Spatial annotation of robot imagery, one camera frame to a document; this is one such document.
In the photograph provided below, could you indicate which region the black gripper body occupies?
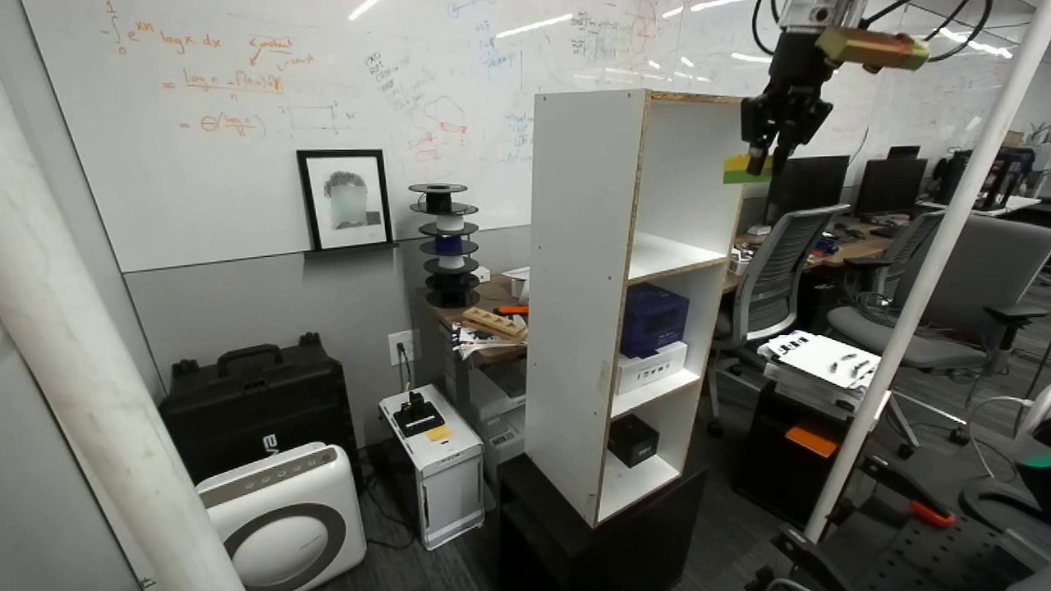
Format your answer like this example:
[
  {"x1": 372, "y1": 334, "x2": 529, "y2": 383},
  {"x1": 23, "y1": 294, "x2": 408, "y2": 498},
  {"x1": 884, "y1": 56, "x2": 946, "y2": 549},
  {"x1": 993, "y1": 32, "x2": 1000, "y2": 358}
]
[{"x1": 740, "y1": 25, "x2": 841, "y2": 146}]

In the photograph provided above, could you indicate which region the white shelf with wood edges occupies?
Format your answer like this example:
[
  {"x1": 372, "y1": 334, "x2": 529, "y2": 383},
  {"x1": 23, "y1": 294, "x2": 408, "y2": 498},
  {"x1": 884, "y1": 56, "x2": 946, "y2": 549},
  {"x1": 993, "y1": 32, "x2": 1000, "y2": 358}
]
[{"x1": 524, "y1": 88, "x2": 749, "y2": 533}]

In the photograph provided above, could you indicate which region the black computer monitor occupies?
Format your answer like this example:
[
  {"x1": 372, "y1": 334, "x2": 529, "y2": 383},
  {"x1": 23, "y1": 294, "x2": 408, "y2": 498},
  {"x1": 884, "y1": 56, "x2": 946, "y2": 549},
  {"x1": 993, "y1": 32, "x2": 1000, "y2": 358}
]
[
  {"x1": 852, "y1": 154, "x2": 928, "y2": 223},
  {"x1": 928, "y1": 149, "x2": 976, "y2": 206},
  {"x1": 761, "y1": 151, "x2": 853, "y2": 223}
]

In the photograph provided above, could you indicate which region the brown wrist-mounted block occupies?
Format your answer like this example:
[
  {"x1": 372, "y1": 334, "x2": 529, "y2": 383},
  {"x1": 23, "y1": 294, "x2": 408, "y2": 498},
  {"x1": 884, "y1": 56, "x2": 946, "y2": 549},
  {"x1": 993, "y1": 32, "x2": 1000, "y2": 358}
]
[{"x1": 815, "y1": 22, "x2": 932, "y2": 76}]

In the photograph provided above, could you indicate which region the grey mesh office chair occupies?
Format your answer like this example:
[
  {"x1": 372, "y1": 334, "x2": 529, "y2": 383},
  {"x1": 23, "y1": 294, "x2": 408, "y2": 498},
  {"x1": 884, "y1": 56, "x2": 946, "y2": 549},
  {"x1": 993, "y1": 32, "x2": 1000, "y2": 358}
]
[{"x1": 705, "y1": 201, "x2": 853, "y2": 372}]

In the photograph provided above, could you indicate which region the long wooden office desk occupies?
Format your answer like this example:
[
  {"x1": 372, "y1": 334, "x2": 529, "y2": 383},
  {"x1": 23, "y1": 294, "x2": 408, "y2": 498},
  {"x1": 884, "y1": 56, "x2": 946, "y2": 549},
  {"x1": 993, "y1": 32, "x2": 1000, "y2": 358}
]
[{"x1": 806, "y1": 230, "x2": 897, "y2": 274}]

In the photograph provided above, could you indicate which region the thin white pole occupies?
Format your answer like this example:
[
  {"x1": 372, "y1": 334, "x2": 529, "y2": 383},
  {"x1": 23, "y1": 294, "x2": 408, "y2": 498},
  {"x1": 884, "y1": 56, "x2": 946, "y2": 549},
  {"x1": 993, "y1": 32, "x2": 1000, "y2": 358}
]
[{"x1": 803, "y1": 0, "x2": 1051, "y2": 549}]

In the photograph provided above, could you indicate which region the dark blue box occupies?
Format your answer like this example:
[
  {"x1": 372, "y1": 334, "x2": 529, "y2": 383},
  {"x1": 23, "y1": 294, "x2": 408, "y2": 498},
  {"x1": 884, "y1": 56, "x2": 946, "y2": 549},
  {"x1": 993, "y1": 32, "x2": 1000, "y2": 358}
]
[{"x1": 617, "y1": 282, "x2": 694, "y2": 361}]

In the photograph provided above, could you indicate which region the white perforated tray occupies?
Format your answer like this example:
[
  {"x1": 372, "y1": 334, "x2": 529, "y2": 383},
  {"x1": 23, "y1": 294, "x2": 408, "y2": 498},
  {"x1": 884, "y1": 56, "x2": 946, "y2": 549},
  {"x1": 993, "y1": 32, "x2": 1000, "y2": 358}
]
[{"x1": 756, "y1": 327, "x2": 884, "y2": 396}]

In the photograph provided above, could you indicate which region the grey padded office chair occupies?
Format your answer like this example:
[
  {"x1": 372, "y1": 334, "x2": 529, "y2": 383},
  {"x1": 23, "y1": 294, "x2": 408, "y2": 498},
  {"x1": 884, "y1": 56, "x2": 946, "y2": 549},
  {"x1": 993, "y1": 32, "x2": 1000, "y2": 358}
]
[{"x1": 825, "y1": 210, "x2": 1051, "y2": 453}]

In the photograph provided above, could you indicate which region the white box with print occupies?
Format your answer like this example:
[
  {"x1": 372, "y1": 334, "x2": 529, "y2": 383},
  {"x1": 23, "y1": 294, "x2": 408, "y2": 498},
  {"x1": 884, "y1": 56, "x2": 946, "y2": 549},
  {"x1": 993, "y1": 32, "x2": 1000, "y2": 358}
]
[{"x1": 612, "y1": 337, "x2": 694, "y2": 396}]

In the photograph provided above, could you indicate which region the black crate with orange label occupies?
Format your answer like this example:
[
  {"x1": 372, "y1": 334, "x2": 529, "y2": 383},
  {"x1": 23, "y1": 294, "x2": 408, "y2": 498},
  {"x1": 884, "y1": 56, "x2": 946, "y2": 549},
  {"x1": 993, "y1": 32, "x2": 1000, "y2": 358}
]
[{"x1": 740, "y1": 379, "x2": 871, "y2": 533}]

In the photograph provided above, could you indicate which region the small black box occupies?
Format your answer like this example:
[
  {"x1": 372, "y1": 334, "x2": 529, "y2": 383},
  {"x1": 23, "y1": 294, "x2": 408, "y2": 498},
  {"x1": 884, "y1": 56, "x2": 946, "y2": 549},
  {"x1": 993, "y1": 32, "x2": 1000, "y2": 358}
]
[{"x1": 605, "y1": 414, "x2": 663, "y2": 468}]

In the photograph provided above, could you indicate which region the yellow flat box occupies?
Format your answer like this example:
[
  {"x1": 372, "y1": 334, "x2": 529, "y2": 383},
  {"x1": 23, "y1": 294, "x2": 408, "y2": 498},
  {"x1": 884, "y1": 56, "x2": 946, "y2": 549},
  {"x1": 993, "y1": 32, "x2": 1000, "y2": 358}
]
[{"x1": 460, "y1": 303, "x2": 529, "y2": 341}]

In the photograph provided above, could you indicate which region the grey flat spool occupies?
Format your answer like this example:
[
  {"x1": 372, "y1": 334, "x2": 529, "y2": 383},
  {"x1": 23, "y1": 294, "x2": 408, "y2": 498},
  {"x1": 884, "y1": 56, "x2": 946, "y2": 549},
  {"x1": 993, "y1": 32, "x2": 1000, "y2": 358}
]
[{"x1": 415, "y1": 216, "x2": 483, "y2": 242}]

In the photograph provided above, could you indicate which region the empty black spool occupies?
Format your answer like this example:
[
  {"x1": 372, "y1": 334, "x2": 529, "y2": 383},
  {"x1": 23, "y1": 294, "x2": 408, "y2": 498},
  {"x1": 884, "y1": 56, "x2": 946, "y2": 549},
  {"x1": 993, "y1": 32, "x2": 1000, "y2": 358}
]
[{"x1": 408, "y1": 180, "x2": 469, "y2": 219}]

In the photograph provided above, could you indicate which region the spool with blue filament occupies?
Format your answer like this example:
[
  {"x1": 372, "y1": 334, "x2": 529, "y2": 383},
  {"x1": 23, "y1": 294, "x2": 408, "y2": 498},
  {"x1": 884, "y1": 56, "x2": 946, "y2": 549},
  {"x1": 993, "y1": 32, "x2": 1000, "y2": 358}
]
[{"x1": 418, "y1": 238, "x2": 483, "y2": 274}]

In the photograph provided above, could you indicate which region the spool with black filament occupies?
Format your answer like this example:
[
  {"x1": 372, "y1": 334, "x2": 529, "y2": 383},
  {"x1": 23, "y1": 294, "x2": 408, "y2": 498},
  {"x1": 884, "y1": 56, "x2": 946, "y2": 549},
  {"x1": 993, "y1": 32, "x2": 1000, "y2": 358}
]
[{"x1": 422, "y1": 267, "x2": 485, "y2": 312}]

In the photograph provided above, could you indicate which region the black framed portrait picture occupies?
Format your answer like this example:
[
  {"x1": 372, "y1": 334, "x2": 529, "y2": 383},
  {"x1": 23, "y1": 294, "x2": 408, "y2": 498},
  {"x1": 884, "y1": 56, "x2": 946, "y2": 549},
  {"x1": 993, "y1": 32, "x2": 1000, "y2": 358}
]
[{"x1": 293, "y1": 149, "x2": 397, "y2": 256}]

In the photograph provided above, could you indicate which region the black cabinet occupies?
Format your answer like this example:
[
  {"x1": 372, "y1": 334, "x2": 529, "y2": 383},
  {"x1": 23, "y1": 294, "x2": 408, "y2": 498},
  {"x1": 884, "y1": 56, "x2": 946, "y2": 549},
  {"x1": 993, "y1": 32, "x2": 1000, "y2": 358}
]
[{"x1": 496, "y1": 450, "x2": 713, "y2": 591}]

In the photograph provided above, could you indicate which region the black device on tower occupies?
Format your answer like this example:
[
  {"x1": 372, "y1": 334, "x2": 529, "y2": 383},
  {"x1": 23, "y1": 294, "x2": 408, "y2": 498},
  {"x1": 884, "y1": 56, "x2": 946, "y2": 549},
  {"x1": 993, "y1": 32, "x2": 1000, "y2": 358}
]
[{"x1": 392, "y1": 391, "x2": 446, "y2": 439}]

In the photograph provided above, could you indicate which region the white computer tower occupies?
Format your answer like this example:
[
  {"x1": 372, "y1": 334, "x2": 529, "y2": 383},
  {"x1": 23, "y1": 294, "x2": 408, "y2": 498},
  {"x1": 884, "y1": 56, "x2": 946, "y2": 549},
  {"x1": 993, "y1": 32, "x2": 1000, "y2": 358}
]
[{"x1": 375, "y1": 381, "x2": 489, "y2": 555}]

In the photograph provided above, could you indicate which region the whiteboard with writing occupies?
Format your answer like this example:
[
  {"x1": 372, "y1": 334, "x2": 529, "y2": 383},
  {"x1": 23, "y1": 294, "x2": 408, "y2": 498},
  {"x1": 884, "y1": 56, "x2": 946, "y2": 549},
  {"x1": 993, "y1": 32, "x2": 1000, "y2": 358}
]
[{"x1": 21, "y1": 0, "x2": 1051, "y2": 275}]

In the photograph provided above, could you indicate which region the black hard carrying case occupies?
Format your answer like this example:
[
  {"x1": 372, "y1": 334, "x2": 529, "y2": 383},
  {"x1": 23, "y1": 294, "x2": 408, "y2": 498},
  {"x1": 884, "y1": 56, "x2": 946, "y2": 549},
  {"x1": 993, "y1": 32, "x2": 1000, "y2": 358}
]
[{"x1": 157, "y1": 332, "x2": 363, "y2": 486}]

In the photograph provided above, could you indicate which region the white air purifier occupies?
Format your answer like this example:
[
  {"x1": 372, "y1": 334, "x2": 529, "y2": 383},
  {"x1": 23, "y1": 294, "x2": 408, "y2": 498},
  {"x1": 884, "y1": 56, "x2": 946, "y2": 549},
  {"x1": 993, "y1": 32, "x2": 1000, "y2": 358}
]
[{"x1": 193, "y1": 437, "x2": 372, "y2": 591}]

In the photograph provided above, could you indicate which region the thick white pole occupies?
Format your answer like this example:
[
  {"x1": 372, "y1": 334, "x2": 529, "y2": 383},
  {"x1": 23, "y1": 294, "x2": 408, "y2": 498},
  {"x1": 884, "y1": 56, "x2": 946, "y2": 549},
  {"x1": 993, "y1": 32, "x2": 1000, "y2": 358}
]
[{"x1": 0, "y1": 85, "x2": 248, "y2": 591}]

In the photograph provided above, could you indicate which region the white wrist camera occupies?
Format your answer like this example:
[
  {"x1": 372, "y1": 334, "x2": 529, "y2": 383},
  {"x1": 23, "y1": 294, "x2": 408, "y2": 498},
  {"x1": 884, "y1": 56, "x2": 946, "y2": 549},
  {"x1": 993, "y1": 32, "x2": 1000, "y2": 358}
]
[{"x1": 778, "y1": 0, "x2": 844, "y2": 32}]

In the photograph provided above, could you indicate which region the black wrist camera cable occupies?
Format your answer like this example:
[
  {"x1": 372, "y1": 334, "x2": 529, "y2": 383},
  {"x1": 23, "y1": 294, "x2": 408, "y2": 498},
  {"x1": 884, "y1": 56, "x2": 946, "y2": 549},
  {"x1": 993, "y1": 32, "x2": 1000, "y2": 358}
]
[{"x1": 745, "y1": 0, "x2": 782, "y2": 60}]

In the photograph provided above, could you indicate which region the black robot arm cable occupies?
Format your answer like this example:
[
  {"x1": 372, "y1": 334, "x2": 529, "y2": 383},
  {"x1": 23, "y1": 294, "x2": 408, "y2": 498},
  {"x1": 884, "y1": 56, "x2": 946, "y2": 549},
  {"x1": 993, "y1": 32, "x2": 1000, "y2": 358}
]
[{"x1": 918, "y1": 0, "x2": 1000, "y2": 66}]

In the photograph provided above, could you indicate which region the red handled tool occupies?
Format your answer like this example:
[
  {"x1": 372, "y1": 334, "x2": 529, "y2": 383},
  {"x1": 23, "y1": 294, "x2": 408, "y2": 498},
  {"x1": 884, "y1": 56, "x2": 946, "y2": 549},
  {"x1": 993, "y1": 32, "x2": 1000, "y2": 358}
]
[{"x1": 902, "y1": 495, "x2": 961, "y2": 536}]

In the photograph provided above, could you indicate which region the white wall outlet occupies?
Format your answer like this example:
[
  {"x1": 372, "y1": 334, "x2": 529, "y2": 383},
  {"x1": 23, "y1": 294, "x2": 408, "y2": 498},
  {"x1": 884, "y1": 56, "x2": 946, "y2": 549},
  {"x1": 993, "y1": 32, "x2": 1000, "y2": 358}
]
[{"x1": 385, "y1": 327, "x2": 422, "y2": 369}]

